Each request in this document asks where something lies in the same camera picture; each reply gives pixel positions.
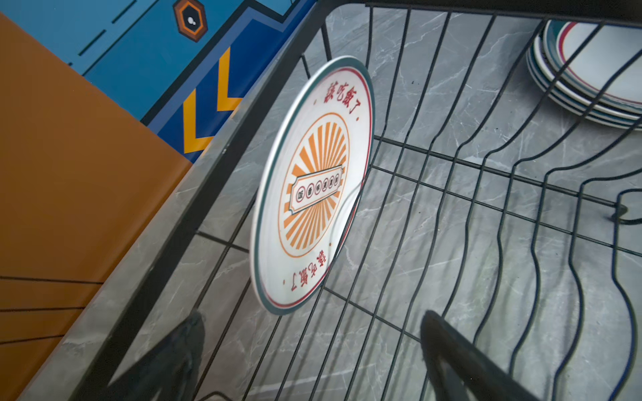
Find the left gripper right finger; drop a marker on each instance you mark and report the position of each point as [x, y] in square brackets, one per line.
[456, 368]

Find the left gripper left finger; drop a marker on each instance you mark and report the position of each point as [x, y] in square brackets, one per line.
[169, 371]

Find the black wire dish rack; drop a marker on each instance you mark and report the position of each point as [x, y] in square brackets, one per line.
[516, 220]

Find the white plate red dotted pattern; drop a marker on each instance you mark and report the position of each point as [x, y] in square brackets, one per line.
[310, 186]

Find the white plate striped rim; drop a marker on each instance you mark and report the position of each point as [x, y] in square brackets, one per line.
[581, 68]

